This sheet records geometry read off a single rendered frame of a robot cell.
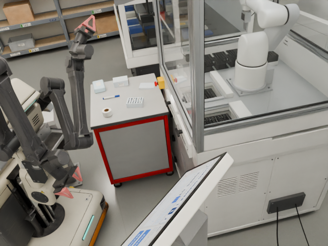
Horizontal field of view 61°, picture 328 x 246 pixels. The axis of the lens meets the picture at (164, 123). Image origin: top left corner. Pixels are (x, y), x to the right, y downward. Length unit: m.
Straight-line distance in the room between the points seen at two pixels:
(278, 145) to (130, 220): 1.32
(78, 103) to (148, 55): 1.32
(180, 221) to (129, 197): 1.61
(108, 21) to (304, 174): 4.43
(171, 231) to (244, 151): 0.80
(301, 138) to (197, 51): 0.86
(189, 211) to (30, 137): 0.66
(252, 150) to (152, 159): 1.03
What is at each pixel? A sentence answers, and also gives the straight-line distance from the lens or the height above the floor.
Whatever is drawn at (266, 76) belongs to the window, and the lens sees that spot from 1.35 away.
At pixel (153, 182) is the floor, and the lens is 2.57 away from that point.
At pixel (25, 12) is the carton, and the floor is 0.73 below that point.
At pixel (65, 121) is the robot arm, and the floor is 1.16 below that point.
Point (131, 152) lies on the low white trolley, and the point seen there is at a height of 0.41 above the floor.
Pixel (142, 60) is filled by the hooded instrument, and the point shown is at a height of 0.87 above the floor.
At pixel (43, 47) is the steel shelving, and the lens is 5.55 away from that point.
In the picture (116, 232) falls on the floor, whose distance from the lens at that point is 2.36.
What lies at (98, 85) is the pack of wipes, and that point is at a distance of 2.45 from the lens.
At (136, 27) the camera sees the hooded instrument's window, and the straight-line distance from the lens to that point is 2.50.
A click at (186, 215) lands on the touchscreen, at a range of 0.95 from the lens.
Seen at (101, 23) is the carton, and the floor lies 0.32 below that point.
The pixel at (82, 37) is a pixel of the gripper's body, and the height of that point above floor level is 1.50.
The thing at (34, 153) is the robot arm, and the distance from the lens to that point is 1.22.
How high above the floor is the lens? 1.98
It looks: 39 degrees down
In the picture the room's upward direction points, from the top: 7 degrees counter-clockwise
